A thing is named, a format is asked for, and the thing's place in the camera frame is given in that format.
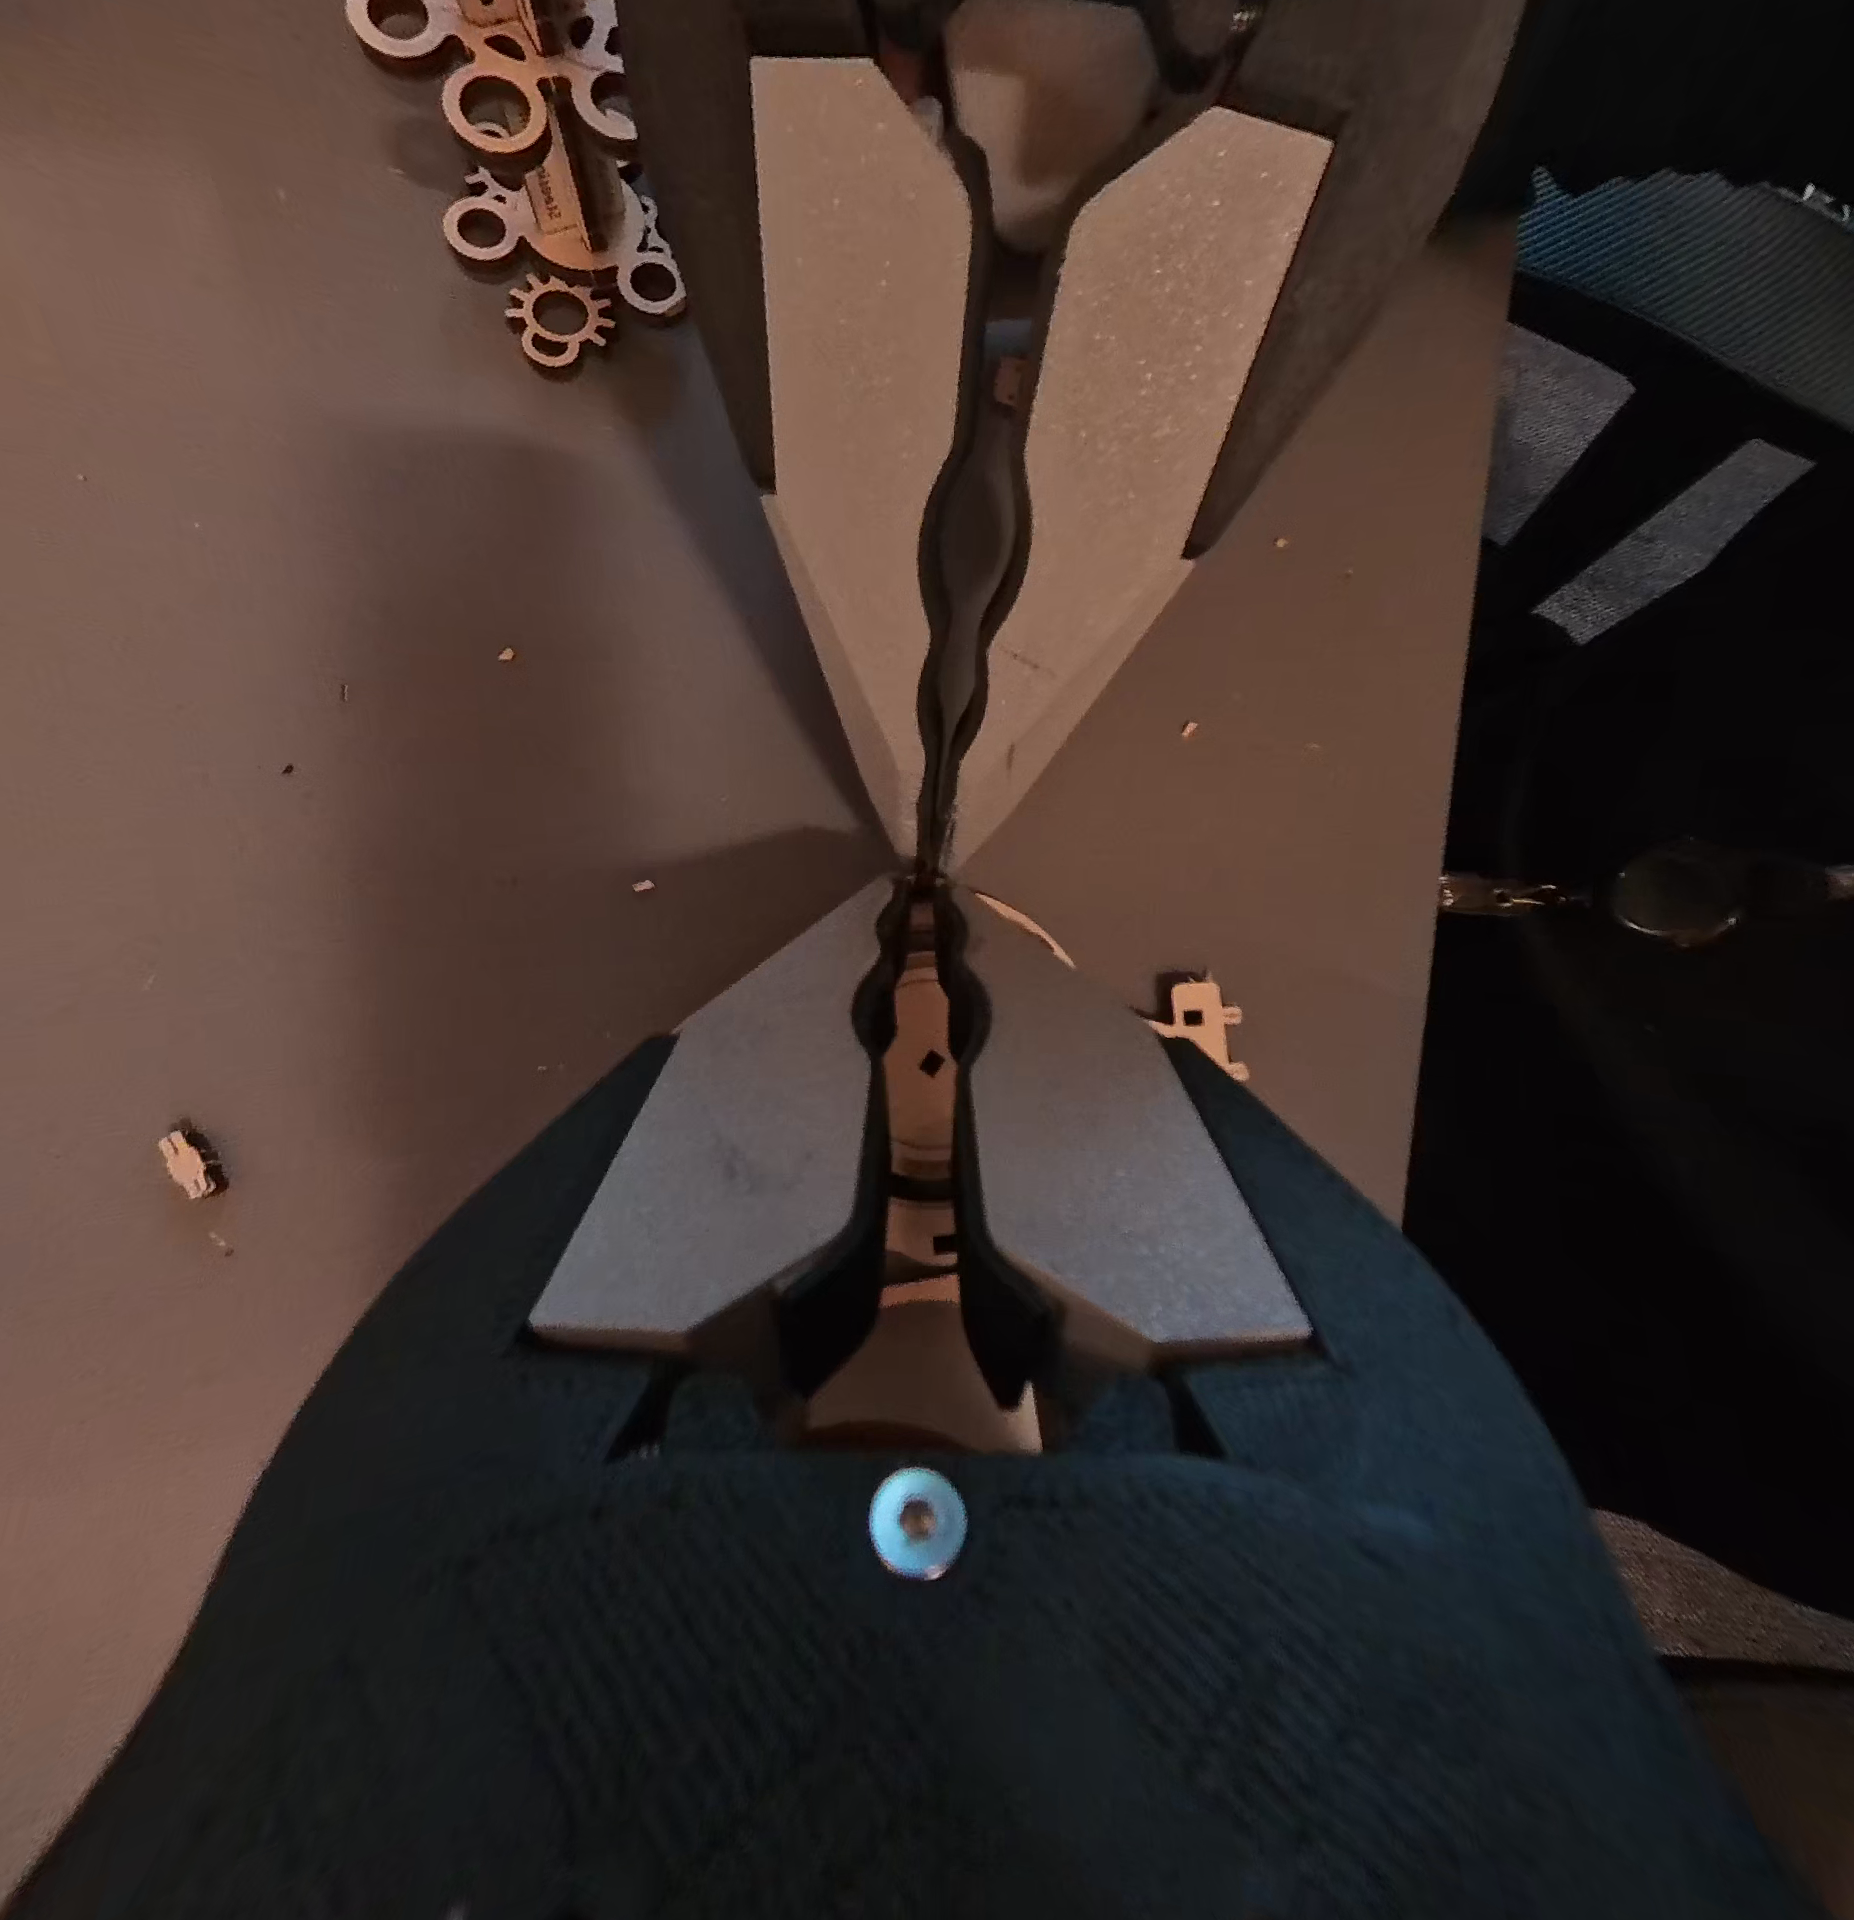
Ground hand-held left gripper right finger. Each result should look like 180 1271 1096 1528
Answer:
938 876 1314 1408

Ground dark strap with metal clip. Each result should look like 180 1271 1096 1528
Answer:
1437 840 1854 949

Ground small rectangular wooden piece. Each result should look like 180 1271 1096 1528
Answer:
1144 973 1254 1086

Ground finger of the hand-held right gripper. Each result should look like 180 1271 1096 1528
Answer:
749 57 1000 869
938 109 1339 869

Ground round wooden ring part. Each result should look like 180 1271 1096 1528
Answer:
776 884 1080 1309

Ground grey fabric strap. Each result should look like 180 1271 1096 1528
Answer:
1594 1506 1854 1669

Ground wooden model piece with rings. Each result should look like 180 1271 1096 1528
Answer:
342 0 690 379

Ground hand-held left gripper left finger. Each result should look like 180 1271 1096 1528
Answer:
529 876 919 1400

